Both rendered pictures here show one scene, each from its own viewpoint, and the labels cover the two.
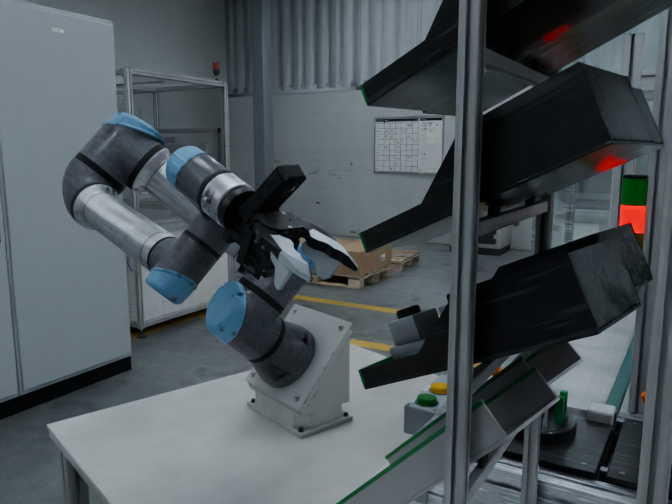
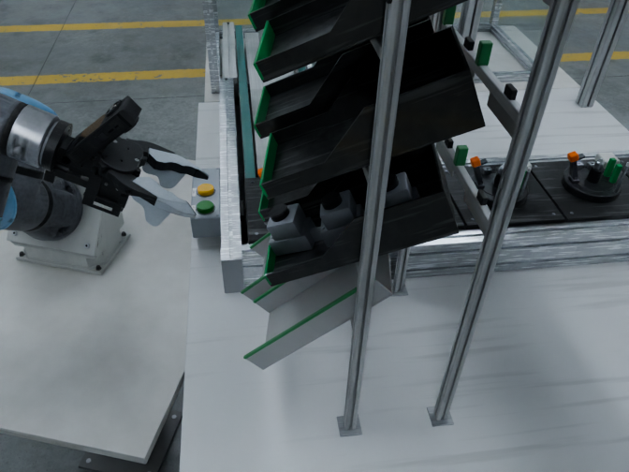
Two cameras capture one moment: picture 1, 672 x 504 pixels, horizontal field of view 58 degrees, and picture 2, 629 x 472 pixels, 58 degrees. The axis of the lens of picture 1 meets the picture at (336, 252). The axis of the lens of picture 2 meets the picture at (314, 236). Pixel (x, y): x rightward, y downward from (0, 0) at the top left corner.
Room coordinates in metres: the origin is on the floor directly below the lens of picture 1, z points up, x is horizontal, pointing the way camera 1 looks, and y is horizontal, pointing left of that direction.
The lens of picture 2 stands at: (0.18, 0.29, 1.78)
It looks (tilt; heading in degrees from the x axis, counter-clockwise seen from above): 40 degrees down; 320
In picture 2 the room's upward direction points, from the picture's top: 2 degrees clockwise
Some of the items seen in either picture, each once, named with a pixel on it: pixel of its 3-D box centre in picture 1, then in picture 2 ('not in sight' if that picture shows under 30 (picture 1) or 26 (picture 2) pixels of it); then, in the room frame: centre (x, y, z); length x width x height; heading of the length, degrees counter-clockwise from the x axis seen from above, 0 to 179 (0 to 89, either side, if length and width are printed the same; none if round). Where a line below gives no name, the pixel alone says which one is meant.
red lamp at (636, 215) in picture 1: (634, 218); not in sight; (1.13, -0.56, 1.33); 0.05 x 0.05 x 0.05
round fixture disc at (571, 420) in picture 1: (534, 420); not in sight; (1.03, -0.36, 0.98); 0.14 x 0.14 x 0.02
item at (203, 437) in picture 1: (302, 426); (88, 258); (1.29, 0.08, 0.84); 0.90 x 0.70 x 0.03; 130
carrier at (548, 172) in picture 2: not in sight; (595, 171); (0.64, -1.00, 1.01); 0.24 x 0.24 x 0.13; 59
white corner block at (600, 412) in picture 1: (601, 417); not in sight; (1.06, -0.49, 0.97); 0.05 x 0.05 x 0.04; 59
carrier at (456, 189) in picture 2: not in sight; (502, 177); (0.77, -0.79, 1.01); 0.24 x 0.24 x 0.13; 59
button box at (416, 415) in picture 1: (439, 403); (207, 200); (1.21, -0.22, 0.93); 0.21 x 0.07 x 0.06; 149
